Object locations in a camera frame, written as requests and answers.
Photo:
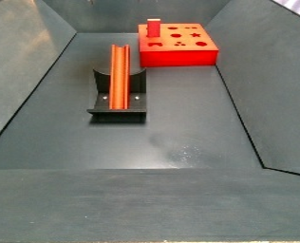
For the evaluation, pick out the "red arch bar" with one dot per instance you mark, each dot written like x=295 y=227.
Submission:
x=120 y=78

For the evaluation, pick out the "black curved fixture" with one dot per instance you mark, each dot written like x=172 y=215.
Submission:
x=137 y=95

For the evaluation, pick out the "red foam shape board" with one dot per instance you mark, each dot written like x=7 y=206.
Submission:
x=184 y=45

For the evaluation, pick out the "red rectangular block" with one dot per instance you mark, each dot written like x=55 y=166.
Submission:
x=154 y=27

